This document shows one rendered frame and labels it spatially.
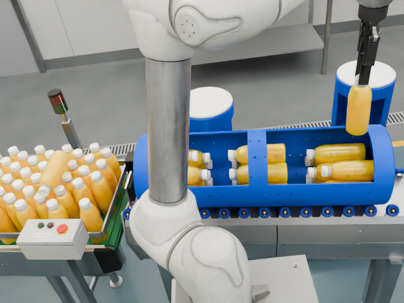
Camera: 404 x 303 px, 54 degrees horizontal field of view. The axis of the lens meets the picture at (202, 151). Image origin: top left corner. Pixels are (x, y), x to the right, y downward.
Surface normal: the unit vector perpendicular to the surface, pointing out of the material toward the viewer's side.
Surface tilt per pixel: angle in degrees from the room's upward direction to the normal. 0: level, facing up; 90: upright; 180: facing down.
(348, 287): 0
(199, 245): 9
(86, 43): 90
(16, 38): 90
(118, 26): 90
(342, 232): 71
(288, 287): 0
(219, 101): 0
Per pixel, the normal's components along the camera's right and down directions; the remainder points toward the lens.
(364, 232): -0.12, 0.35
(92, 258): -0.08, 0.64
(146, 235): -0.71, 0.27
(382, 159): -0.14, -0.13
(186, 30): -0.60, 0.51
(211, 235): -0.04, -0.67
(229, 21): 0.47, 0.45
